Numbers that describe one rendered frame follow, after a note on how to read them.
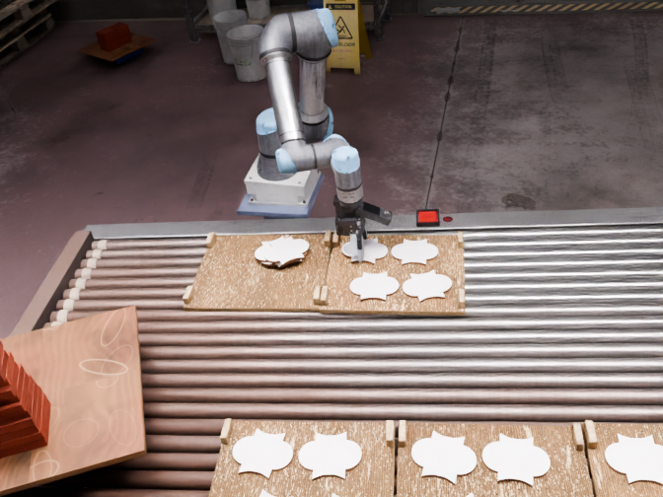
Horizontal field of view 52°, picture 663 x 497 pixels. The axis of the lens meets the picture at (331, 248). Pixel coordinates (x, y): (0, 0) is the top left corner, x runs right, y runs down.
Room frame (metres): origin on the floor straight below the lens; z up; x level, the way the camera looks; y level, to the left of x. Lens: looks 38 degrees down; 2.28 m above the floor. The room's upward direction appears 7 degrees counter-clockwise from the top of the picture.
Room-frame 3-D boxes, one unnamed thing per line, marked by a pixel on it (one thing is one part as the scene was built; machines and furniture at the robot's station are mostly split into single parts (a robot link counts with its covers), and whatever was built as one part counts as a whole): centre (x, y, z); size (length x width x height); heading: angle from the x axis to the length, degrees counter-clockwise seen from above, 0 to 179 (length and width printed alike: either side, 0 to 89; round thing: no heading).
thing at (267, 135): (2.17, 0.14, 1.13); 0.13 x 0.12 x 0.14; 99
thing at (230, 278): (1.65, 0.22, 0.93); 0.41 x 0.35 x 0.02; 79
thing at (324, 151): (1.77, -0.04, 1.25); 0.11 x 0.11 x 0.08; 9
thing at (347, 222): (1.67, -0.07, 1.09); 0.09 x 0.08 x 0.12; 78
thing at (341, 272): (1.56, -0.18, 0.93); 0.41 x 0.35 x 0.02; 78
